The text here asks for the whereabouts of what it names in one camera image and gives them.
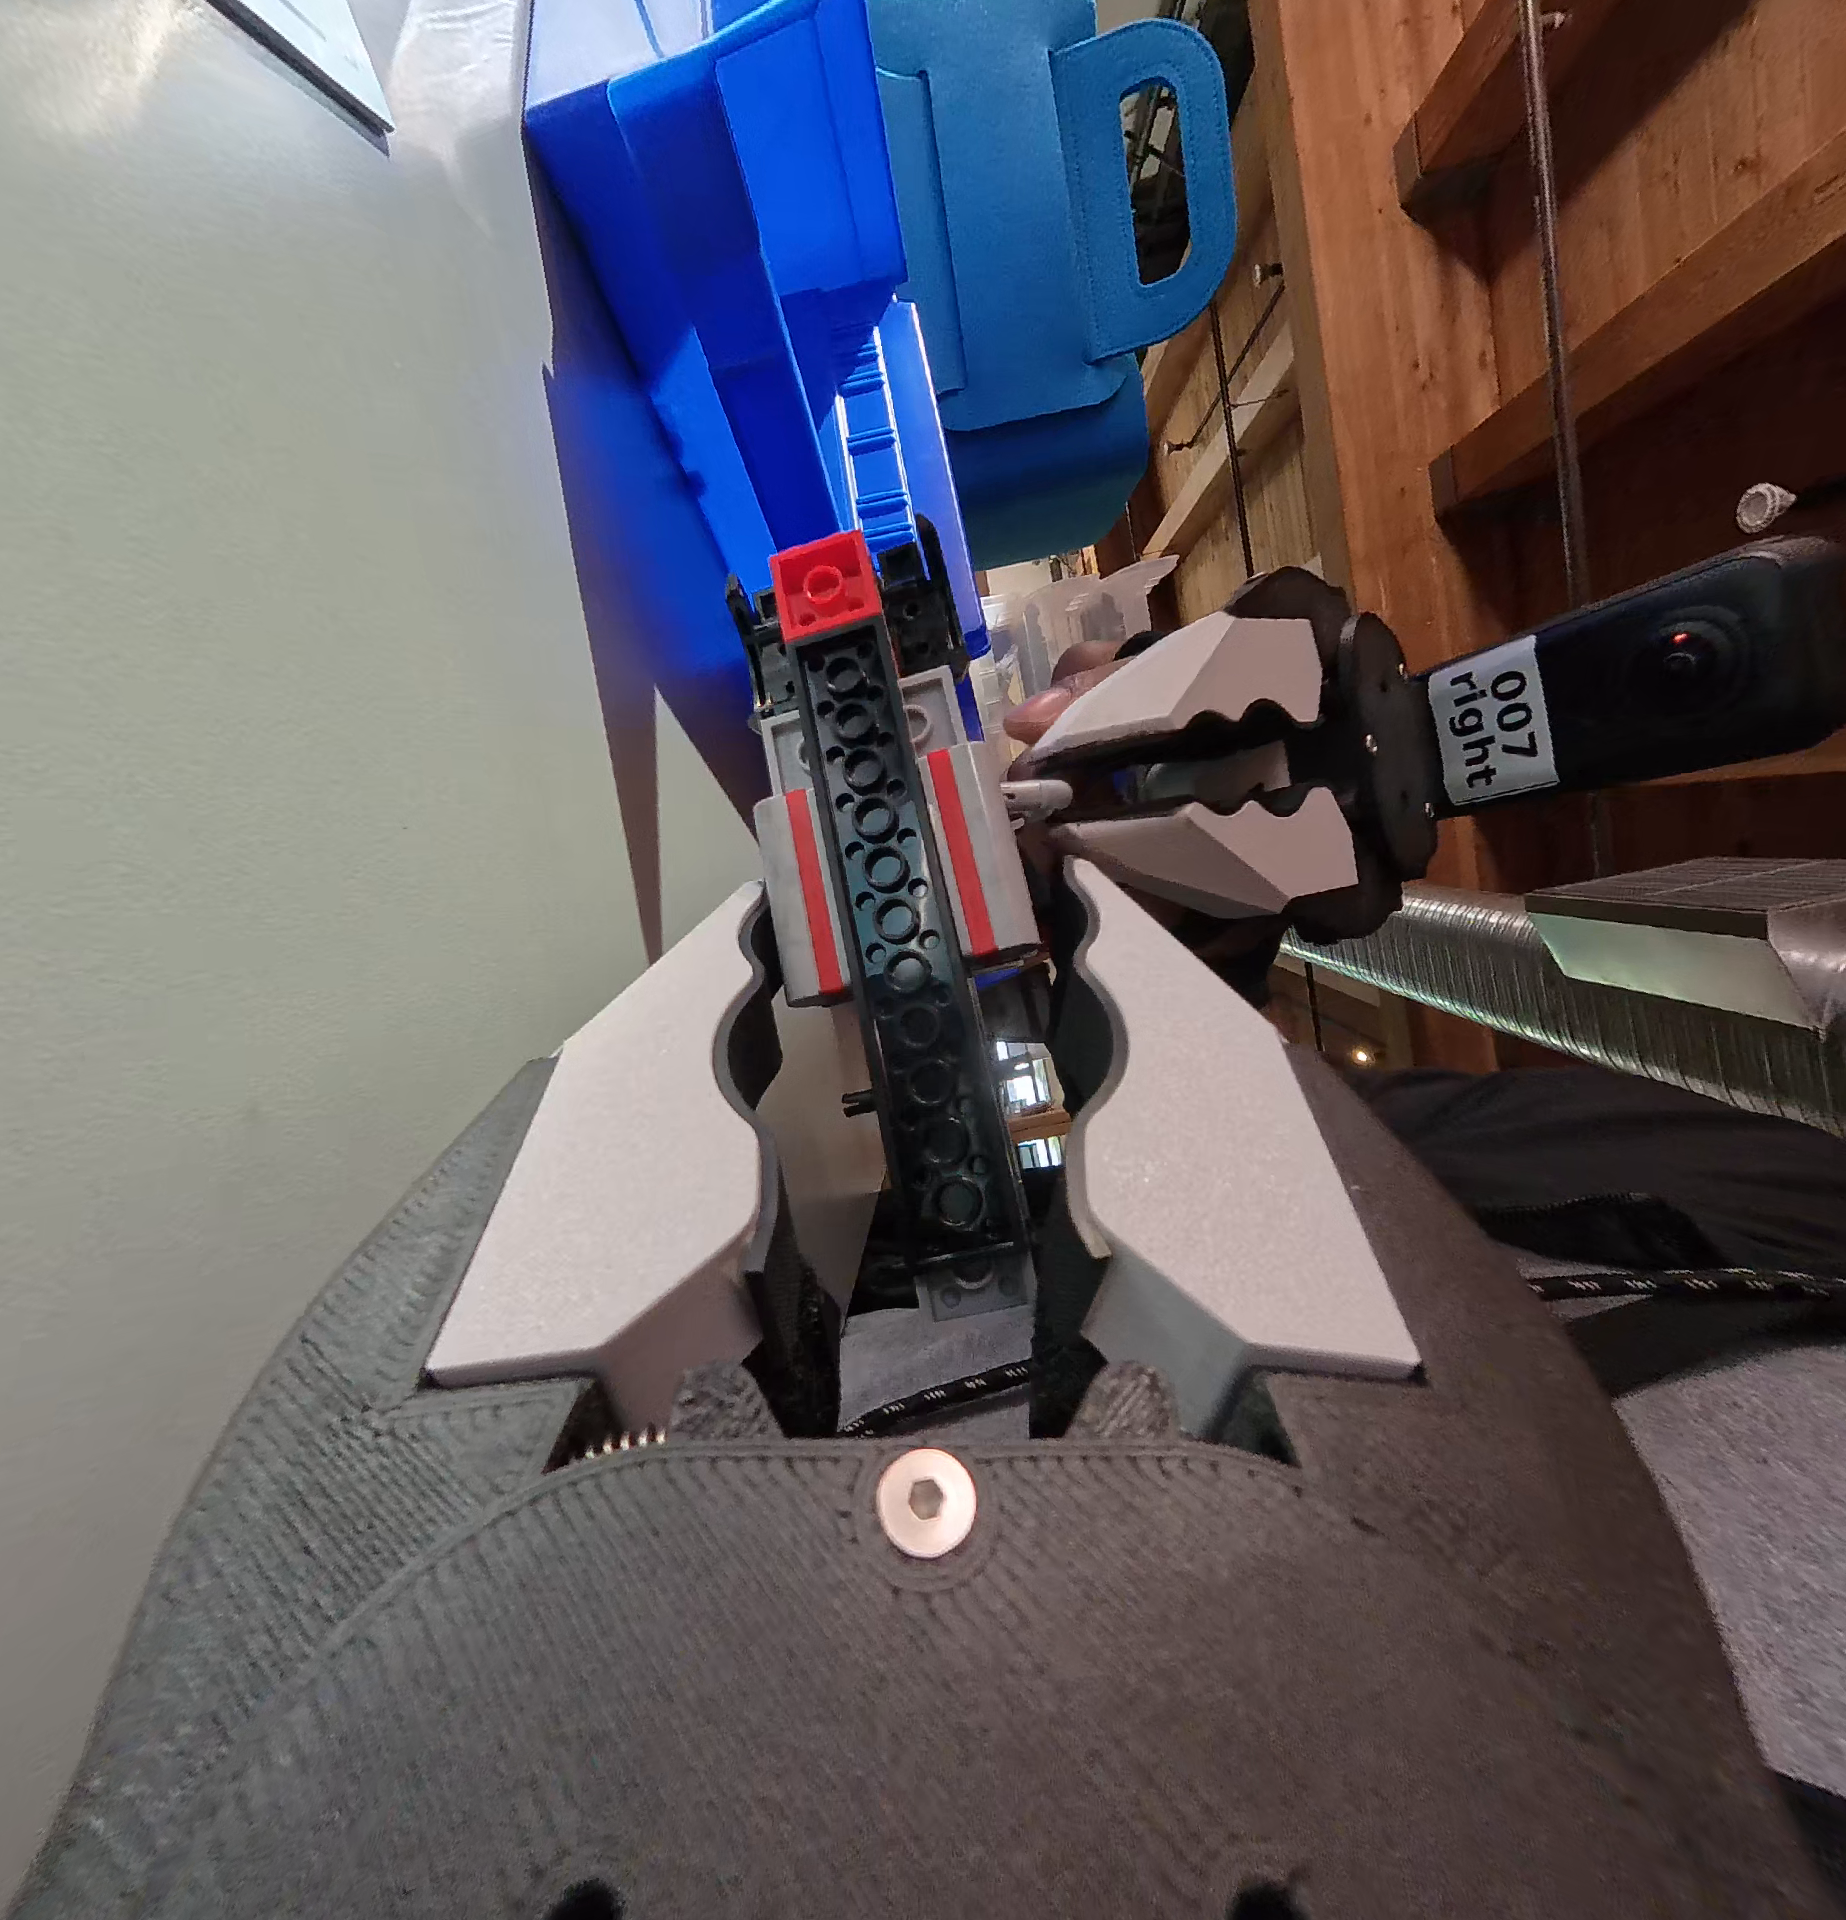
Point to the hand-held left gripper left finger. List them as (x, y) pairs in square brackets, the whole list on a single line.
[(607, 1186)]

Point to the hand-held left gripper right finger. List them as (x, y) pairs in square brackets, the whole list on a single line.
[(1237, 1201)]

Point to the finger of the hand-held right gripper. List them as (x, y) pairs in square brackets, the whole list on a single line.
[(1193, 682), (1253, 846)]

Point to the toy brick vehicle model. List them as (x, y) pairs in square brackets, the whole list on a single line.
[(901, 900)]

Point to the person's right forearm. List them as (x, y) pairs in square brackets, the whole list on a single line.
[(1582, 1186)]

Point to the white desk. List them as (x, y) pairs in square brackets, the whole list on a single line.
[(262, 751)]

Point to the person's right hand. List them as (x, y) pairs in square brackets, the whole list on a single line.
[(1035, 716)]

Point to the stack of clear storage boxes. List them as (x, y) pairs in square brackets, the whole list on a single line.
[(1072, 631)]

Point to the white plastic cap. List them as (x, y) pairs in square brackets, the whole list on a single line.
[(1768, 505)]

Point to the black threaded rod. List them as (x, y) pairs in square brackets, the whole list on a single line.
[(1552, 301)]

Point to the light blue foam case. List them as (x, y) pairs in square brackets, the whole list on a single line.
[(1012, 301)]

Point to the blue plastic bin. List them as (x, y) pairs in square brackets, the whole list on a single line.
[(683, 301)]

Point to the light blue instruction booklet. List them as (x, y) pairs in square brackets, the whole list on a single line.
[(316, 61)]

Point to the wooden shelf frame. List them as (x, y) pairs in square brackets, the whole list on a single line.
[(1688, 226)]

